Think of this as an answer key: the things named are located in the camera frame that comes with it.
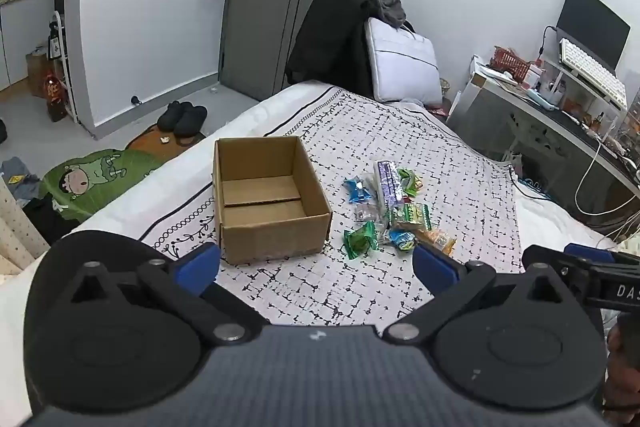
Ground small green snack packet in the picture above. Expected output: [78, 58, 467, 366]
[397, 168, 425, 198]

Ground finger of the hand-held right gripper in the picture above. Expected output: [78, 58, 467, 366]
[550, 254, 603, 297]
[564, 243, 618, 265]

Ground grey door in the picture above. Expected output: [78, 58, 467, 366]
[220, 0, 376, 102]

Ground white desk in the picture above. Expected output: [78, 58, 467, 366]
[447, 57, 640, 228]

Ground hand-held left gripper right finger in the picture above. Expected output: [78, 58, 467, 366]
[382, 241, 568, 348]

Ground red basket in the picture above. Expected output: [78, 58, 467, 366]
[492, 46, 531, 78]

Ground large green snack packet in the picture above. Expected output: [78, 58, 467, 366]
[390, 202, 433, 233]

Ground white cable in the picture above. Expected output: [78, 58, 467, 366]
[574, 139, 640, 220]

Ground black slipper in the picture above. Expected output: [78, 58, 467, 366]
[157, 101, 193, 131]
[172, 105, 208, 138]

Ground white keyboard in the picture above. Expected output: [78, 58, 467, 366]
[559, 38, 628, 110]

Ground black coat on chair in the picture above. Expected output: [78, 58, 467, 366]
[286, 0, 381, 100]

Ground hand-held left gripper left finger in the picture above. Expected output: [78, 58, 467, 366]
[67, 243, 263, 348]

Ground clear white snack packet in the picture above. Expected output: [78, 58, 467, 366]
[354, 203, 381, 224]

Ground purple snack packet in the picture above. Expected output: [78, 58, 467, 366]
[374, 160, 407, 210]

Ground cartoon floor mat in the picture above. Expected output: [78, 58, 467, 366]
[39, 127, 206, 224]

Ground white bed sheet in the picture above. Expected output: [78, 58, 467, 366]
[0, 79, 621, 427]

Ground black monitor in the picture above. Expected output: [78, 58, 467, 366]
[556, 0, 632, 75]

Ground blue green plum candy packet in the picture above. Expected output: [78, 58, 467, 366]
[387, 229, 418, 252]

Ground dark bottle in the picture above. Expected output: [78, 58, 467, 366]
[47, 22, 62, 59]

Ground green twisted snack packet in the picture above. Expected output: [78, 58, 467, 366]
[343, 221, 381, 259]

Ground person's right hand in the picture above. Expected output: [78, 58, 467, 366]
[602, 314, 640, 423]

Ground dotted beige cloth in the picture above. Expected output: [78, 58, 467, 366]
[0, 179, 51, 275]

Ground white pillow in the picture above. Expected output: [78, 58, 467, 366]
[364, 17, 444, 105]

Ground white rack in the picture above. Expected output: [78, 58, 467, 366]
[50, 12, 80, 124]

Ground white box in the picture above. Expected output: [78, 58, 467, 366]
[469, 55, 518, 88]

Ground brown cardboard box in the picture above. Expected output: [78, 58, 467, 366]
[212, 136, 332, 266]

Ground orange clear snack packet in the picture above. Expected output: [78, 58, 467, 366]
[417, 227, 457, 256]

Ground red brown bag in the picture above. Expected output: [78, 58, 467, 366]
[45, 74, 69, 122]

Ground brown paper bag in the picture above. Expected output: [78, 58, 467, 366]
[26, 49, 53, 98]

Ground black cable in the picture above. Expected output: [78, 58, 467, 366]
[507, 162, 551, 202]

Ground patterned bed blanket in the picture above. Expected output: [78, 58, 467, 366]
[140, 87, 526, 338]

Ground white kitchen cabinet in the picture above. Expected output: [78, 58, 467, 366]
[0, 0, 57, 92]

